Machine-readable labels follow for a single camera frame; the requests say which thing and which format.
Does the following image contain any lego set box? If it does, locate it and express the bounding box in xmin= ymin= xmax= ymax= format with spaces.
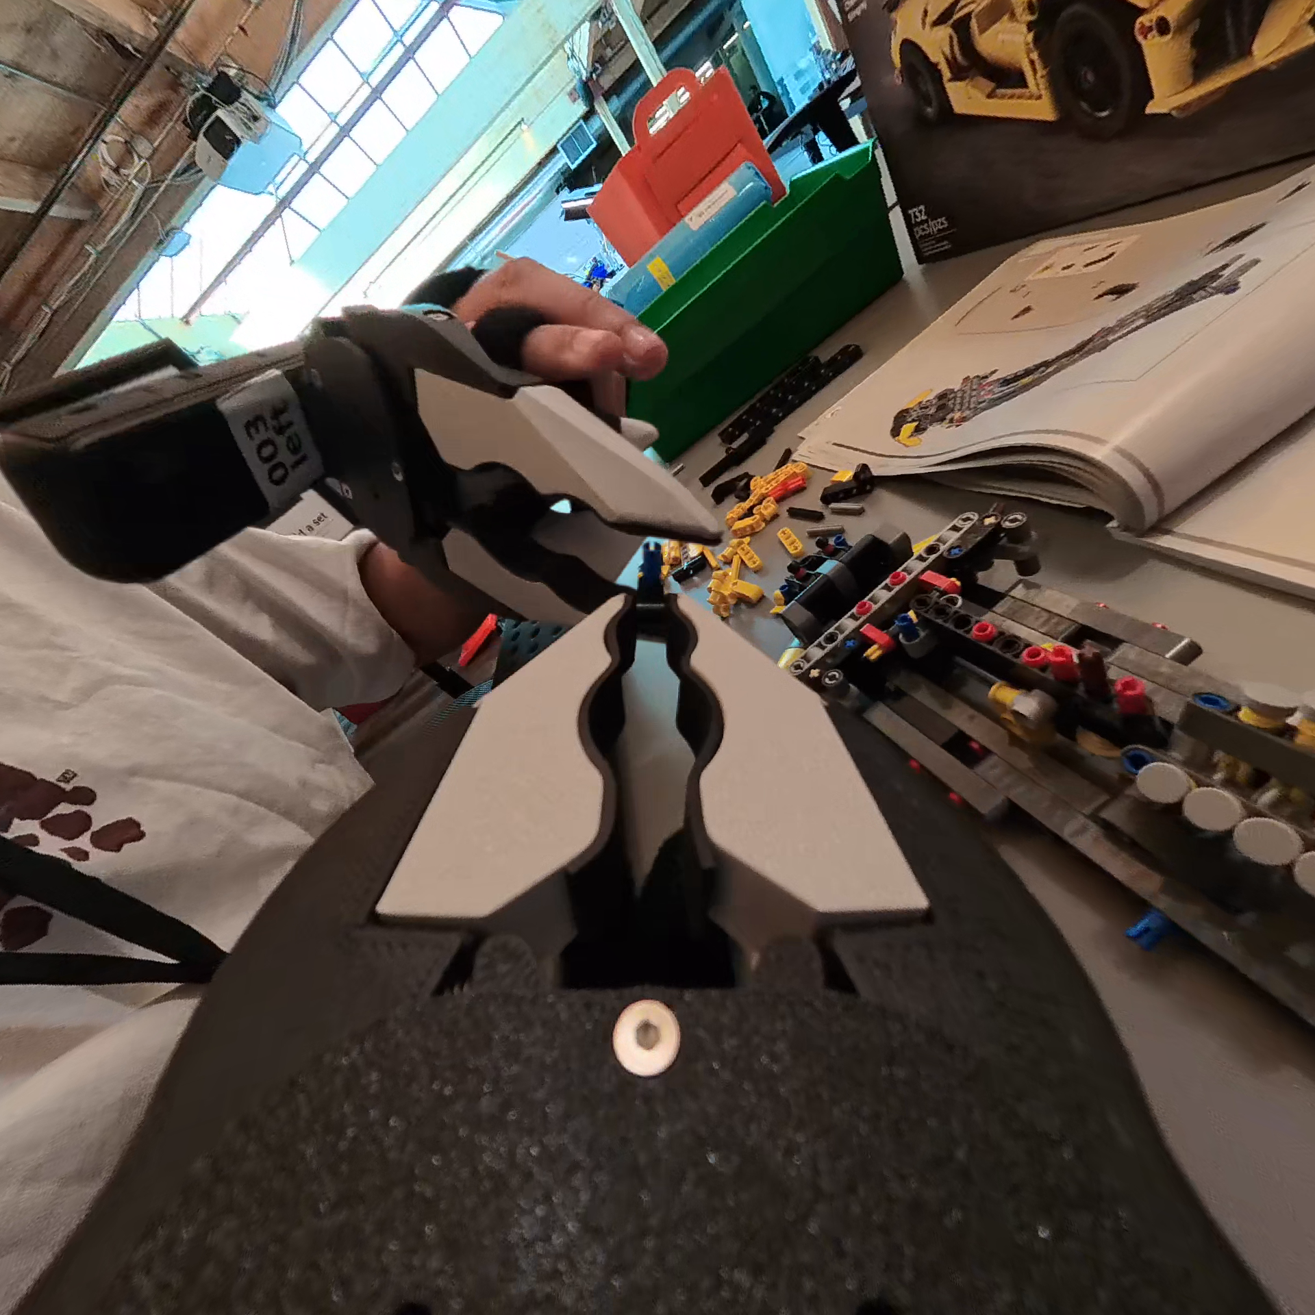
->
xmin=837 ymin=0 xmax=1315 ymax=268

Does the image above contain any blue flat package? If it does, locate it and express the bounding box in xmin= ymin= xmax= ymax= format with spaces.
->
xmin=605 ymin=231 xmax=721 ymax=310

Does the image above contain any white ceiling camera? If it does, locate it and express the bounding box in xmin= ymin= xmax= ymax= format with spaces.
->
xmin=185 ymin=70 xmax=274 ymax=185

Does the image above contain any lego instruction booklet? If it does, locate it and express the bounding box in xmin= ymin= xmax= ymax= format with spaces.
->
xmin=796 ymin=165 xmax=1315 ymax=603

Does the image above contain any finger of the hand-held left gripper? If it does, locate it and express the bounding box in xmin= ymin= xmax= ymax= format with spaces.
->
xmin=440 ymin=509 xmax=647 ymax=629
xmin=414 ymin=368 xmax=727 ymax=548

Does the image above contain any person's left forearm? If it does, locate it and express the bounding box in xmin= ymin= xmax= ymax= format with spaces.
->
xmin=358 ymin=535 xmax=505 ymax=674

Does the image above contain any green plastic bin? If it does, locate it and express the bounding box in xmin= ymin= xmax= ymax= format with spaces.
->
xmin=605 ymin=139 xmax=905 ymax=465

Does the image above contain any row of black lego beams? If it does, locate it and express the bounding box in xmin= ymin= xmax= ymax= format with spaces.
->
xmin=699 ymin=344 xmax=864 ymax=506

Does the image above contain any person's left hand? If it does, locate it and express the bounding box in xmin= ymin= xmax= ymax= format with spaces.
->
xmin=452 ymin=257 xmax=671 ymax=387

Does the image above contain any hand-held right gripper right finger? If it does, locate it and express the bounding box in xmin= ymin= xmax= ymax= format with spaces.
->
xmin=660 ymin=594 xmax=933 ymax=954

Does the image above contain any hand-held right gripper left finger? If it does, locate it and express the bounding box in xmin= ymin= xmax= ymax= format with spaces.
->
xmin=373 ymin=592 xmax=645 ymax=954

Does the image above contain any lego car chassis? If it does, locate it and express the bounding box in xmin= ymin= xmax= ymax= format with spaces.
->
xmin=775 ymin=503 xmax=1315 ymax=1029

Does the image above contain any pile of yellow lego pieces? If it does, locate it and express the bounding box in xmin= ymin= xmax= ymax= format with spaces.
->
xmin=662 ymin=462 xmax=814 ymax=618

